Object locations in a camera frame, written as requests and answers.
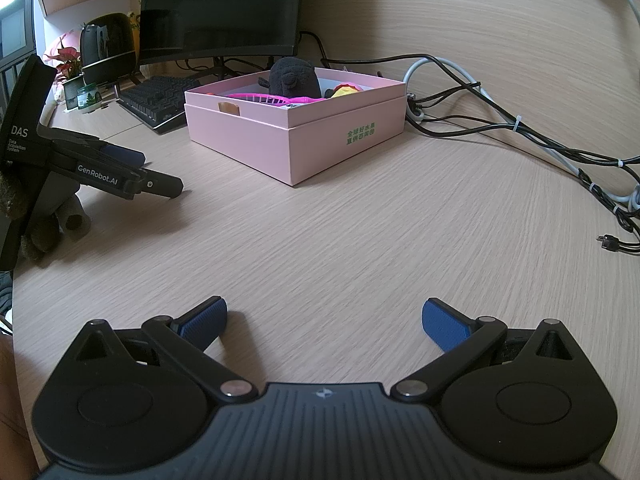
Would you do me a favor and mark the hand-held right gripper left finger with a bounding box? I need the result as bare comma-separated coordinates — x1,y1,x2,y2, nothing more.
62,296,258,402

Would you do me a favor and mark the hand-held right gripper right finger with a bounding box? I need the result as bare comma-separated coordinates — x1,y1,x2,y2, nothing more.
390,297,581,402

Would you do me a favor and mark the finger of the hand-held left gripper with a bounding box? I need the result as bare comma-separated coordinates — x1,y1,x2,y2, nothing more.
131,167,184,200
102,143,147,167

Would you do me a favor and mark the pink toy basket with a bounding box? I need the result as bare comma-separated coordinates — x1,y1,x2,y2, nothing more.
222,91,331,107

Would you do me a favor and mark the pink cardboard box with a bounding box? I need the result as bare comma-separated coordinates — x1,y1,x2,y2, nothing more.
183,67,407,187

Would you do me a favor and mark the black plush toy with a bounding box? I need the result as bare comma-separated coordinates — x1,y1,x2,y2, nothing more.
257,56,323,101

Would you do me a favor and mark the yellow and red toy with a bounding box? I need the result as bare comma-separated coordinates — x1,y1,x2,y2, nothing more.
327,81,362,101

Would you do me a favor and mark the wooden desktop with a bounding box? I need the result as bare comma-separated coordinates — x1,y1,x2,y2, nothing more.
10,55,640,480

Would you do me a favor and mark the black keyboard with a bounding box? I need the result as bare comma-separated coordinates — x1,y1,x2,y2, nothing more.
117,75,201,136

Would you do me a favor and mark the green and white jar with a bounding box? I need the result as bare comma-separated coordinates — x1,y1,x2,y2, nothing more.
76,82,103,112

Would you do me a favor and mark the red leaf potted plant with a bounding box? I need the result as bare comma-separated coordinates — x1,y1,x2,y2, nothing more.
42,35,86,108

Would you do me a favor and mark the beige tube-shaped thing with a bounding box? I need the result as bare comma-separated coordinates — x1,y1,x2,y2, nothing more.
54,194,92,237

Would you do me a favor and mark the black round speaker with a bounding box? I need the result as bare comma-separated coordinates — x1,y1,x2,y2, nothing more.
80,12,137,87

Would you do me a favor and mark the black computer monitor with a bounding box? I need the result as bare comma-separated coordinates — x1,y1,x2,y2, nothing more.
137,0,306,83

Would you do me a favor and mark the black cable bundle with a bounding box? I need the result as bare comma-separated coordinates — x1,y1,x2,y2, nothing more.
300,30,640,253

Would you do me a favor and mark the grey cable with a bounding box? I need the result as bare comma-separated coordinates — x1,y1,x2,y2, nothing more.
401,57,640,213

